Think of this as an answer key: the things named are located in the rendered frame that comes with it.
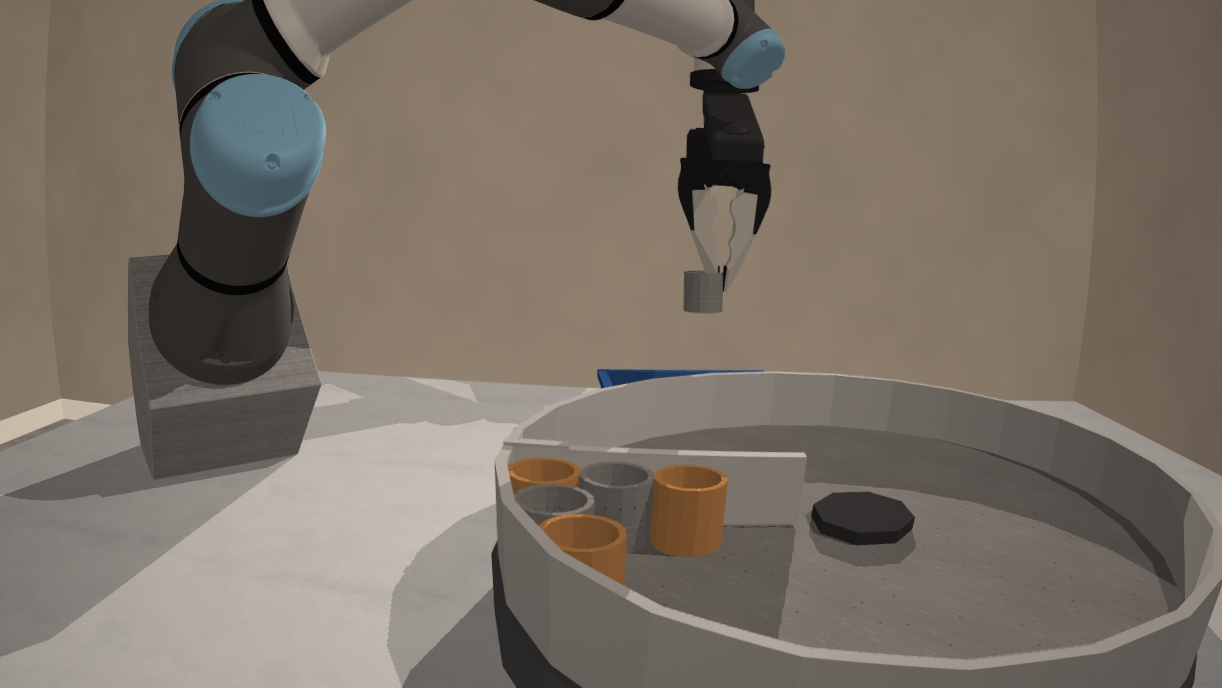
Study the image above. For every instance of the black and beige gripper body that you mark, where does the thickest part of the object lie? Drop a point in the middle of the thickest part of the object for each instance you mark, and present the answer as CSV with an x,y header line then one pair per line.
x,y
716,172

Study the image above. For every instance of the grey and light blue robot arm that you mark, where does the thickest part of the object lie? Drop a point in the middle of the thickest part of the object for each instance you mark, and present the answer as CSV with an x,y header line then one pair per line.
x,y
256,144

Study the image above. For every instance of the grey metal bushing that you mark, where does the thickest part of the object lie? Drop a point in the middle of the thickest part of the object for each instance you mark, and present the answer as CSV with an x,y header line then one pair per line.
x,y
554,500
622,492
703,292

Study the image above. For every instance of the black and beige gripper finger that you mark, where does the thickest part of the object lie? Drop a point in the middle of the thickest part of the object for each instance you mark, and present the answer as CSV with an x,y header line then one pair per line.
x,y
700,208
747,211

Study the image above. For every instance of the blue crate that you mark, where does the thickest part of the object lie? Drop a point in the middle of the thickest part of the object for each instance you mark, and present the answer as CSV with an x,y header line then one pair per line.
x,y
614,377

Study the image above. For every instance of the bronze bushing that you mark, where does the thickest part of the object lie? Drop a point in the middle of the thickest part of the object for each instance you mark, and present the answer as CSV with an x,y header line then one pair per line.
x,y
535,471
582,537
688,522

